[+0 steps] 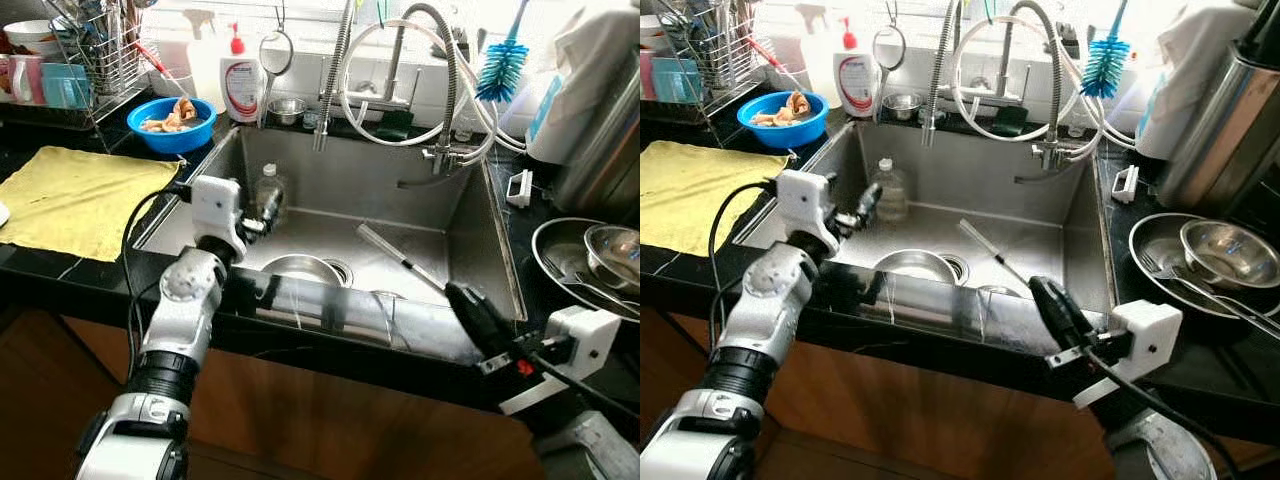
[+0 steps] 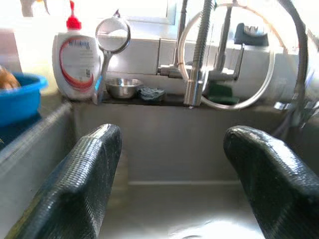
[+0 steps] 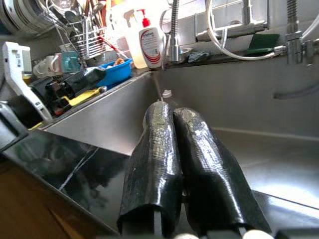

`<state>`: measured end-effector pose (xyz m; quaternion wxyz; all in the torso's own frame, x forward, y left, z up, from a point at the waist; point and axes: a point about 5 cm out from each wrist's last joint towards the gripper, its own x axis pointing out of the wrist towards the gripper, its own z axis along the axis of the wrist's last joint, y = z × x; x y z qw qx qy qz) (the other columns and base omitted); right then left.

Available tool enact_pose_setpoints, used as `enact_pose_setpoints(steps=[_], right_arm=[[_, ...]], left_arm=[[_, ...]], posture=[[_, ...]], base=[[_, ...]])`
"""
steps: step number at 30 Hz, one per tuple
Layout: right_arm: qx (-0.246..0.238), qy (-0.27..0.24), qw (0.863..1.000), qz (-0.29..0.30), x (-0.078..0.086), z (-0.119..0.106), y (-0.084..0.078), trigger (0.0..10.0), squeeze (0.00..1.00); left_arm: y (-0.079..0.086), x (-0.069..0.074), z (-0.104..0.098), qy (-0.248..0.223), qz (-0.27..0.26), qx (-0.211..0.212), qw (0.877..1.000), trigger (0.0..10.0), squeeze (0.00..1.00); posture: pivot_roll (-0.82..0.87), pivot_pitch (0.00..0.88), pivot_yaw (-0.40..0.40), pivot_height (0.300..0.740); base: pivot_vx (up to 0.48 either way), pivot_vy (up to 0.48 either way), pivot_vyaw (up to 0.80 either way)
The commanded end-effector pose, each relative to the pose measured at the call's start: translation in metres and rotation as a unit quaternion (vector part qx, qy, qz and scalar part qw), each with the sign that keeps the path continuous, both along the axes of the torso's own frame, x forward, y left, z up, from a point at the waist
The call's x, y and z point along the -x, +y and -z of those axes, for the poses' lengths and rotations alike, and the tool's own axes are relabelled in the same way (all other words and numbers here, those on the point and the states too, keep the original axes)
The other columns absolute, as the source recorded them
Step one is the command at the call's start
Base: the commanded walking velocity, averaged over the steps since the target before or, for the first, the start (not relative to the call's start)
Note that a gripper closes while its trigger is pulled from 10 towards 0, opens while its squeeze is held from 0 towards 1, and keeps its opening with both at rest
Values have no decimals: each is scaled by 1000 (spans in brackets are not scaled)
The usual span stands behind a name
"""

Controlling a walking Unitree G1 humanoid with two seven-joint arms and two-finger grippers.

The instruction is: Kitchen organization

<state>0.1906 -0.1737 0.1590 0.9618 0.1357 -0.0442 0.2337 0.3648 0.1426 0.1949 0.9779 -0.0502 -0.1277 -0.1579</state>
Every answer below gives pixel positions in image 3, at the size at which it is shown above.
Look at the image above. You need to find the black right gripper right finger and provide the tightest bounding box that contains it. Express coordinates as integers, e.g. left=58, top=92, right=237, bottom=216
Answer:
left=173, top=107, right=272, bottom=237

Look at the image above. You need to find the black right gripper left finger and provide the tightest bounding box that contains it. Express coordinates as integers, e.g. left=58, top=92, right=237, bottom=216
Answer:
left=116, top=101, right=185, bottom=239

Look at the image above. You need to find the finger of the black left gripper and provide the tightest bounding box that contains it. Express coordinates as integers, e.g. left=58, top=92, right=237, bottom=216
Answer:
left=70, top=67, right=107, bottom=89

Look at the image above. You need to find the yellow cloth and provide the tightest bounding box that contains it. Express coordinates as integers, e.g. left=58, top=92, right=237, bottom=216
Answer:
left=27, top=86, right=107, bottom=131

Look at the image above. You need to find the teal plastic container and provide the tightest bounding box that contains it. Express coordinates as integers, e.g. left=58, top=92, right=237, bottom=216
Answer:
left=61, top=51, right=81, bottom=73

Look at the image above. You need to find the blue plastic basin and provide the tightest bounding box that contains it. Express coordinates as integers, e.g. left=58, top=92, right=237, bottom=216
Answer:
left=97, top=58, right=133, bottom=88

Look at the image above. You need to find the white printed mug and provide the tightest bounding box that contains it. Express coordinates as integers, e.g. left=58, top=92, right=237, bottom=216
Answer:
left=32, top=55, right=60, bottom=78

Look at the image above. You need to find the pink mug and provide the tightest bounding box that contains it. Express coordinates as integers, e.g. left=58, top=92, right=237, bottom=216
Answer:
left=53, top=52, right=63, bottom=73

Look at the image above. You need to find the red white brush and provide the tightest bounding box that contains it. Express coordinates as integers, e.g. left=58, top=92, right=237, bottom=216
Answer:
left=98, top=35, right=128, bottom=58

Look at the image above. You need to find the clear spray bottle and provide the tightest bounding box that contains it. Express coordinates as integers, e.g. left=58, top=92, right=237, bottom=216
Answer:
left=123, top=9, right=148, bottom=70

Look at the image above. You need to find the white soap bottle red pump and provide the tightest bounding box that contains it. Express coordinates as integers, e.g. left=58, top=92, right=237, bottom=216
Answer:
left=138, top=9, right=164, bottom=70

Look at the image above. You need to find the stainless steel sink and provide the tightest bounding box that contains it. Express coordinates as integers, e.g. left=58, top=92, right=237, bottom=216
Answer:
left=43, top=58, right=319, bottom=211

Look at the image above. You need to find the upright grey plate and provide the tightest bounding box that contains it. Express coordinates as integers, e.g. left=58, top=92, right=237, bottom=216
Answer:
left=0, top=0, right=54, bottom=35

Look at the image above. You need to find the round steel mesh strainer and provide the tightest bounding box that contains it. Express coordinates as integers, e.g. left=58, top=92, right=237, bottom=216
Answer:
left=159, top=9, right=173, bottom=34

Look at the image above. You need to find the dark green scouring pad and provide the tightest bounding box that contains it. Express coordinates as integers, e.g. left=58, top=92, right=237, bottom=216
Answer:
left=188, top=51, right=212, bottom=63

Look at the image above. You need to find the brown wood cabinet front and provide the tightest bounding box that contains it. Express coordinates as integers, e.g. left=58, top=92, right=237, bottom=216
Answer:
left=0, top=159, right=112, bottom=239

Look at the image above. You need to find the green sponge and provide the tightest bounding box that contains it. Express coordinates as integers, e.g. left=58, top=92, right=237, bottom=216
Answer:
left=243, top=33, right=282, bottom=57

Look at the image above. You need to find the spring gooseneck faucet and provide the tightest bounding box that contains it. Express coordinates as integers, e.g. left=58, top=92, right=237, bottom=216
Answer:
left=273, top=0, right=319, bottom=66

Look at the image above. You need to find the steel wire cutlery holder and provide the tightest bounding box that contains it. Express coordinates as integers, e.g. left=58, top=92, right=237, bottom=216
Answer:
left=71, top=19, right=108, bottom=61

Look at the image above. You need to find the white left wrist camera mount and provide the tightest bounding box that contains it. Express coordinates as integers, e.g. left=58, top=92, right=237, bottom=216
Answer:
left=1, top=41, right=53, bottom=121

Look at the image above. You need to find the steel flexible sprayer hose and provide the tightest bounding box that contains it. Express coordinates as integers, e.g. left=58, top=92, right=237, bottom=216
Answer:
left=167, top=0, right=184, bottom=62

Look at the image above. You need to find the white hose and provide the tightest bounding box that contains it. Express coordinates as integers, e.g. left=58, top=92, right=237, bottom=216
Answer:
left=205, top=0, right=278, bottom=61

